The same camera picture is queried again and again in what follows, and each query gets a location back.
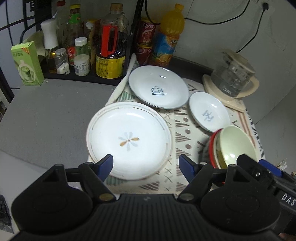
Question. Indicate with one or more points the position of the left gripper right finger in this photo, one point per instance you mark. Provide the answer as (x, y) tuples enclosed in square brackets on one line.
[(187, 167)]

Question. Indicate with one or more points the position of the green paper box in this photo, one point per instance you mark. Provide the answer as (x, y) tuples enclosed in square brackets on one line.
[(27, 63)]

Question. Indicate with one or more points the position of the pale green bowl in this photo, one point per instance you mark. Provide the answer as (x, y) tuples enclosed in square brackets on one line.
[(229, 144)]

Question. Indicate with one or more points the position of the glass electric kettle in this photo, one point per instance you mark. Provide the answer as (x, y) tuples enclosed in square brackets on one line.
[(234, 77)]

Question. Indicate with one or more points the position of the red drink can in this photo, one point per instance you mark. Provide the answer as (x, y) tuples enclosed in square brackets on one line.
[(143, 53), (146, 32)]

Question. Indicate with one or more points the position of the large flower pattern plate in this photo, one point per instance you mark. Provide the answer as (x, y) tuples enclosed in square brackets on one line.
[(136, 136)]

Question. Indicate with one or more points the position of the red drink can lower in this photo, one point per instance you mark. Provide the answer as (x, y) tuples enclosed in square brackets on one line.
[(143, 53)]

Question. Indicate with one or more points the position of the white plate Sweet print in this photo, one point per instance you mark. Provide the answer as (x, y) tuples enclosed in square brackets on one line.
[(158, 87)]

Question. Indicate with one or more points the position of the green label sauce bottle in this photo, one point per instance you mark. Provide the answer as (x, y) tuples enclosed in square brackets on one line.
[(73, 30)]

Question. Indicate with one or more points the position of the white cap spice jar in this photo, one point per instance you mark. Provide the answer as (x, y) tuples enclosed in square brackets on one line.
[(82, 57)]

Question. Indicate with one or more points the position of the cream kettle base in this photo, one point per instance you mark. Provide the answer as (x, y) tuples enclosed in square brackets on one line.
[(230, 102)]

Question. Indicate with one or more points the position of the white spray bottle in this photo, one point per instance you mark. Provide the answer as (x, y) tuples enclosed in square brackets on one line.
[(49, 28)]

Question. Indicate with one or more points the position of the white plate Bakery print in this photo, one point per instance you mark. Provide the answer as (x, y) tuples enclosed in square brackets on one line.
[(208, 111)]

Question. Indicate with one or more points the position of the red bowl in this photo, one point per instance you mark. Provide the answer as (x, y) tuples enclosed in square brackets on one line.
[(212, 157)]

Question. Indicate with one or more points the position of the silver cap spice jar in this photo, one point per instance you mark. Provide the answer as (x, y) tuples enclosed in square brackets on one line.
[(61, 61)]

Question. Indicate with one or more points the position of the red drink can upper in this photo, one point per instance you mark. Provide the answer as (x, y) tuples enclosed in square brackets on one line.
[(146, 32)]

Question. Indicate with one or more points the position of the patterned table cloth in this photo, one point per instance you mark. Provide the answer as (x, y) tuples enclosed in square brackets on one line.
[(188, 138)]

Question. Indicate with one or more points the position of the orange juice bottle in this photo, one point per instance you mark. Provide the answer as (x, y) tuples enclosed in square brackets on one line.
[(170, 29)]

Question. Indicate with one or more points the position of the black metal rack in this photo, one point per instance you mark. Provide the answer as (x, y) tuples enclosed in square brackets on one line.
[(34, 12)]

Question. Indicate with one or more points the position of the soy sauce bottle red handle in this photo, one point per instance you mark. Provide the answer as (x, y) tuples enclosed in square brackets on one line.
[(111, 43)]

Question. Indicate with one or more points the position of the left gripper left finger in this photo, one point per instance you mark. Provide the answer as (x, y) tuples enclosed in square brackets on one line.
[(104, 167)]

